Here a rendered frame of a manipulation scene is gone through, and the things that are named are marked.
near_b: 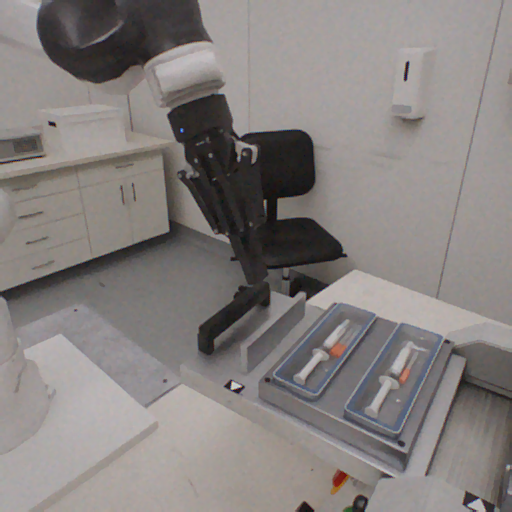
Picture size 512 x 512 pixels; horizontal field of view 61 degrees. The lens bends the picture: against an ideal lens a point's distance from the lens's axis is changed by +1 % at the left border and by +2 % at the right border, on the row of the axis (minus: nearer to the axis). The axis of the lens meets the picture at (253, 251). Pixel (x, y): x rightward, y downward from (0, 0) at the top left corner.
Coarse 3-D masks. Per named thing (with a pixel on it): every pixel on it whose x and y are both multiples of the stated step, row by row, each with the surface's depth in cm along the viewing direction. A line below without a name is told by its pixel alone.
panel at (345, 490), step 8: (344, 480) 59; (336, 488) 60; (344, 488) 56; (352, 488) 53; (368, 488) 47; (328, 496) 61; (336, 496) 57; (344, 496) 54; (352, 496) 50; (368, 496) 45; (328, 504) 58; (336, 504) 54; (344, 504) 51
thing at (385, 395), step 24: (408, 336) 54; (432, 336) 54; (384, 360) 50; (408, 360) 50; (360, 384) 47; (384, 384) 47; (408, 384) 47; (360, 408) 44; (384, 408) 44; (408, 408) 44
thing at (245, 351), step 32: (256, 320) 63; (288, 320) 60; (224, 352) 57; (256, 352) 54; (192, 384) 55; (224, 384) 52; (256, 384) 52; (448, 384) 52; (256, 416) 49; (288, 416) 47; (320, 448) 45; (352, 448) 44; (416, 448) 44
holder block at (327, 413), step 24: (384, 336) 56; (360, 360) 52; (264, 384) 48; (336, 384) 48; (432, 384) 48; (288, 408) 47; (312, 408) 45; (336, 408) 45; (336, 432) 45; (360, 432) 43; (408, 432) 42; (384, 456) 42; (408, 456) 42
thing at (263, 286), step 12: (252, 288) 64; (264, 288) 64; (240, 300) 61; (252, 300) 62; (264, 300) 66; (216, 312) 58; (228, 312) 58; (240, 312) 60; (204, 324) 56; (216, 324) 56; (228, 324) 58; (204, 336) 55; (216, 336) 57; (204, 348) 56
